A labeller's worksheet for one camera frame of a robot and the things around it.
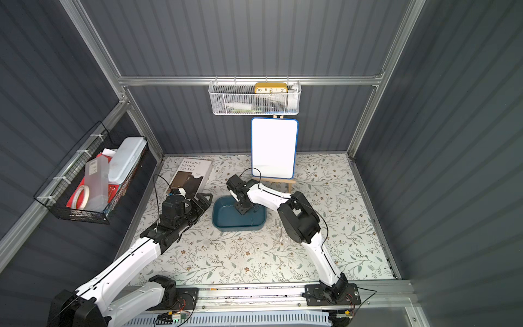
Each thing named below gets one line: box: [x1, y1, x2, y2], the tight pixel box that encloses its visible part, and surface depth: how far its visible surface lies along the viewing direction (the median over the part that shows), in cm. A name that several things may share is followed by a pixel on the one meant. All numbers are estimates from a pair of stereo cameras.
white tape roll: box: [72, 185, 90, 210], surface depth 65 cm
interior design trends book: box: [165, 158, 212, 198], surface depth 108 cm
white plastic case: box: [107, 136, 148, 185], surface depth 75 cm
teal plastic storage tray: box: [211, 196, 268, 232], surface depth 93 cm
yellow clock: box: [254, 81, 289, 94], surface depth 90 cm
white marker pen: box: [230, 109, 263, 113], surface depth 91 cm
